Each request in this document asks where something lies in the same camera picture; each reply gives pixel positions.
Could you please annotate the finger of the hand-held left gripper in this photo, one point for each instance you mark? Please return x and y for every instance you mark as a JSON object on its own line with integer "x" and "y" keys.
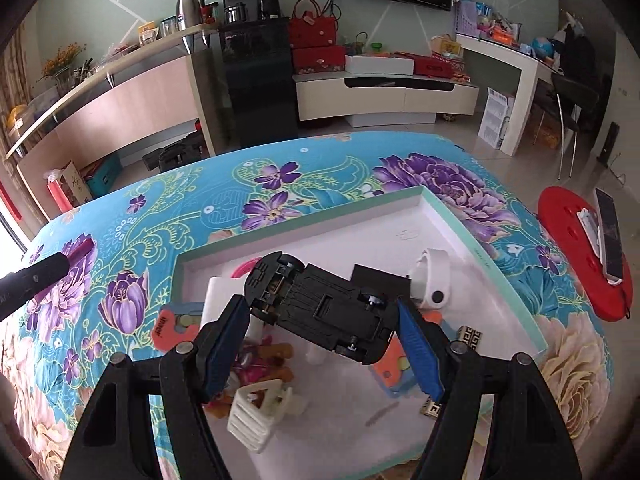
{"x": 35, "y": 280}

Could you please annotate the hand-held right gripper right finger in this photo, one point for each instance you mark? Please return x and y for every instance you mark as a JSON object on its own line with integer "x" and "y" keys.
{"x": 420, "y": 355}

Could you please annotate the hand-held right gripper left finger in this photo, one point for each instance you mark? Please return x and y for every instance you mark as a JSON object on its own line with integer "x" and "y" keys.
{"x": 225, "y": 350}

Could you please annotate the pink helmet toy figure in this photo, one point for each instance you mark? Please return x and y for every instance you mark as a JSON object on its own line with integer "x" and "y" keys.
{"x": 270, "y": 352}

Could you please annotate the white rectangular block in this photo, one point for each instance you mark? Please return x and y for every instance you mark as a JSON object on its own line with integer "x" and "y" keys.
{"x": 225, "y": 300}

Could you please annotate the black gold patterned box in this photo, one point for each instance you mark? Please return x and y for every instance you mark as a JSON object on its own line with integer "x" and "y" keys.
{"x": 470, "y": 338}

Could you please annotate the purple lighter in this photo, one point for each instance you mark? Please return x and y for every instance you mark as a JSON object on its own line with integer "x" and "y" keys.
{"x": 81, "y": 251}

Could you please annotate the white plug-in camera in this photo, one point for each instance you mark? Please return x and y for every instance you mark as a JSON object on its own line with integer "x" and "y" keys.
{"x": 432, "y": 280}

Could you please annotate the pink watch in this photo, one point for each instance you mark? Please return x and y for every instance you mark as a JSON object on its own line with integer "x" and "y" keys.
{"x": 245, "y": 267}

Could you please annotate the teal cardboard box lid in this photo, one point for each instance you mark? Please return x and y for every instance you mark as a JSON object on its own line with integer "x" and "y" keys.
{"x": 350, "y": 410}

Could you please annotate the black toy car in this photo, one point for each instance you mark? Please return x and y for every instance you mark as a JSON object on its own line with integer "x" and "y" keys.
{"x": 320, "y": 305}

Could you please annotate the red paper bag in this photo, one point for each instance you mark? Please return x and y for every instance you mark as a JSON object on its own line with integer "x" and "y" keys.
{"x": 67, "y": 187}

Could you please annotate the floral blanket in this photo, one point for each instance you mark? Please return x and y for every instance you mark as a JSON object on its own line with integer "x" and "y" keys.
{"x": 125, "y": 240}

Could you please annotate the teal plastic crate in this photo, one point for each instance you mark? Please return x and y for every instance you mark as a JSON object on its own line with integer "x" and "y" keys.
{"x": 102, "y": 175}

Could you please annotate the yellow orange container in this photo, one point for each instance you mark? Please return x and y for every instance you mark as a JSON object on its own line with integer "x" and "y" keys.
{"x": 17, "y": 117}

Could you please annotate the red stool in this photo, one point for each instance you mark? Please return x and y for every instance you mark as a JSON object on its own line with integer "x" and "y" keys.
{"x": 565, "y": 260}

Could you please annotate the black floor equipment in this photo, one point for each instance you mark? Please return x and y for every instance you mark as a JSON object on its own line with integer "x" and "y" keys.
{"x": 172, "y": 155}

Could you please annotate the wooden bar counter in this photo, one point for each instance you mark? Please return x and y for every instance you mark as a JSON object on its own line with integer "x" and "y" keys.
{"x": 125, "y": 105}

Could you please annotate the small white device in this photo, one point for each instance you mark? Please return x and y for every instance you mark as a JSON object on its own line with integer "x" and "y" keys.
{"x": 590, "y": 232}

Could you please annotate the yellow flower vase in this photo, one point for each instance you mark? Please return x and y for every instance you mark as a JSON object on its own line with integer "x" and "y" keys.
{"x": 62, "y": 67}

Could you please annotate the smartphone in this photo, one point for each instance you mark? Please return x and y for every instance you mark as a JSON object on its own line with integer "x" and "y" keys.
{"x": 610, "y": 235}

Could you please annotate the white printed carton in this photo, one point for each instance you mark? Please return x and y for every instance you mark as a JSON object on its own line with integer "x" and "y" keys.
{"x": 497, "y": 117}

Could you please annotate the white television stand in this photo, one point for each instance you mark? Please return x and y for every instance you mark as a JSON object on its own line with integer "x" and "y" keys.
{"x": 380, "y": 102}

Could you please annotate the yellow snack box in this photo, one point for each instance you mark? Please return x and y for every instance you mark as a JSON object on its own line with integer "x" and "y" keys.
{"x": 148, "y": 33}

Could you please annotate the black water dispenser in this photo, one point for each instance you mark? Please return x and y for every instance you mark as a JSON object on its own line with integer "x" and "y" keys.
{"x": 260, "y": 80}

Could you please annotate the black tower speaker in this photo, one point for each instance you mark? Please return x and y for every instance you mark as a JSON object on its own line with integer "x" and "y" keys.
{"x": 609, "y": 144}

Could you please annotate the glass cups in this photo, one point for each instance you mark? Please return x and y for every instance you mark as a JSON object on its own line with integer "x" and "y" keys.
{"x": 169, "y": 26}

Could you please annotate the red patterned box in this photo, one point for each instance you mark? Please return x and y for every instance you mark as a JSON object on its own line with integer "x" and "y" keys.
{"x": 440, "y": 66}

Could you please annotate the white flat box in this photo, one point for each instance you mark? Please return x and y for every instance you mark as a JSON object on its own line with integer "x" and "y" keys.
{"x": 380, "y": 64}

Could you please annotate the white desk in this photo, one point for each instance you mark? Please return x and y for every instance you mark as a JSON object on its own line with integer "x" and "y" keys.
{"x": 520, "y": 75}

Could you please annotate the yellow cardboard box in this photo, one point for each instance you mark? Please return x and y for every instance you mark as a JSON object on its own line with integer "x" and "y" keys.
{"x": 446, "y": 46}

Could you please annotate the steel thermos jug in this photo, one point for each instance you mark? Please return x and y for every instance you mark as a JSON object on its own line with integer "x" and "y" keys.
{"x": 189, "y": 10}

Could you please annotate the black chair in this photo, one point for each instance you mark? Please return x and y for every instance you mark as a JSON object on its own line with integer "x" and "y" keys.
{"x": 575, "y": 85}

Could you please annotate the blue globe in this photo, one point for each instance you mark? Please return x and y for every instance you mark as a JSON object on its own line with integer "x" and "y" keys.
{"x": 544, "y": 46}

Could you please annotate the red handbag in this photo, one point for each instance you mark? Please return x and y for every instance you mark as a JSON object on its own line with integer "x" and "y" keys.
{"x": 312, "y": 27}

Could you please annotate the purple wall calendar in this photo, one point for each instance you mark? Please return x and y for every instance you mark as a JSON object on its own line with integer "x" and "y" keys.
{"x": 466, "y": 17}

